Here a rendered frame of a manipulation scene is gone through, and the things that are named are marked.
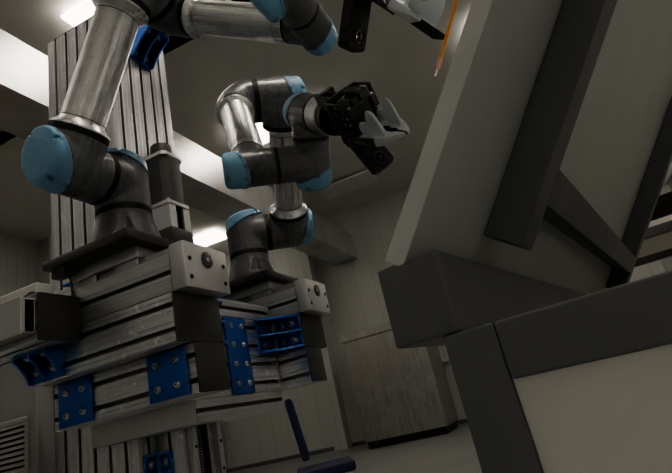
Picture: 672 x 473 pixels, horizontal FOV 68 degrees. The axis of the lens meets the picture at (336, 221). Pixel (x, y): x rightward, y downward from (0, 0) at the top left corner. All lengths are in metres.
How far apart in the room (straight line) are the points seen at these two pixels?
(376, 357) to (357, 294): 2.28
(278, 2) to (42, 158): 0.52
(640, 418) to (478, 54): 0.28
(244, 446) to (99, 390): 11.81
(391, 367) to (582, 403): 9.23
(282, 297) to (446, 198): 1.00
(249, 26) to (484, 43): 0.74
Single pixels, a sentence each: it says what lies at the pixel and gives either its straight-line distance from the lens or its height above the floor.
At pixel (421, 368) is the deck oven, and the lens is 9.42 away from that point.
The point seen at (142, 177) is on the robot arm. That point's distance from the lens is 1.18.
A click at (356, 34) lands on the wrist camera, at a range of 0.87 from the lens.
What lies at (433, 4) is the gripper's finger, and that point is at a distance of 0.86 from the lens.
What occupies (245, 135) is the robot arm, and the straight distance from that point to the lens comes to 1.08.
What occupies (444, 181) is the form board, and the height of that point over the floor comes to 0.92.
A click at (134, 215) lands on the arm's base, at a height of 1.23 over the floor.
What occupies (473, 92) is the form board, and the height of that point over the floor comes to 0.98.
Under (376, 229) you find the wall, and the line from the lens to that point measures 11.63.
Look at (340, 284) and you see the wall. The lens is 11.71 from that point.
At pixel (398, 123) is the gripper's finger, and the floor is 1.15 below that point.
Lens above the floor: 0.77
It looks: 20 degrees up
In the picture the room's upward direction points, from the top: 13 degrees counter-clockwise
